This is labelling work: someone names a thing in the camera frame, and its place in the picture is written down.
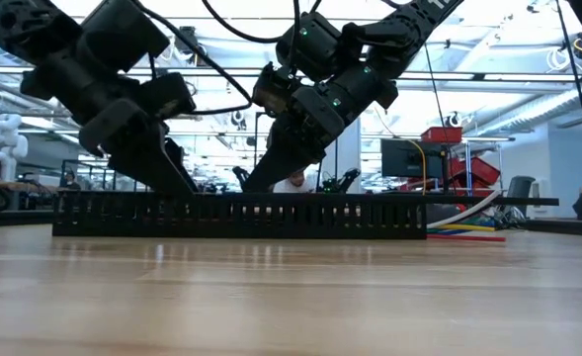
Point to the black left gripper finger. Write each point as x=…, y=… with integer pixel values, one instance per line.
x=184, y=165
x=152, y=168

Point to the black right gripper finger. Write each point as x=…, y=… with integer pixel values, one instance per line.
x=285, y=158
x=272, y=138

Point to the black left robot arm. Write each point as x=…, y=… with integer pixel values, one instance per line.
x=122, y=34

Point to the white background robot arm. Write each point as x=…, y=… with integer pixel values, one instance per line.
x=4, y=143

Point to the black background robot arm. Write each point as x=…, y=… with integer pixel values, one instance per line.
x=240, y=178
x=340, y=184

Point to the person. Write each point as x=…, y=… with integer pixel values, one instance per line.
x=295, y=185
x=71, y=182

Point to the black monitor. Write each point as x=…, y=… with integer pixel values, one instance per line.
x=409, y=158

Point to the red storage bin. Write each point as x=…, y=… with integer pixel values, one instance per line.
x=478, y=170
x=483, y=194
x=441, y=135

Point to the grey waste bin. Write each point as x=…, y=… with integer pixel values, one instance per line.
x=520, y=190

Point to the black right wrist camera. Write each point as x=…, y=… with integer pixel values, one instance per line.
x=273, y=91

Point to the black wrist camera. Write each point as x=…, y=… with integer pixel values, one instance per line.
x=169, y=96
x=273, y=91

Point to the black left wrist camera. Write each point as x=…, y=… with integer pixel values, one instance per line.
x=169, y=96

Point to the black background frame rig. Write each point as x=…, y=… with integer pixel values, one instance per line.
x=63, y=175

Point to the black aluminium table frame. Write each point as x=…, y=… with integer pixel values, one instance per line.
x=567, y=227

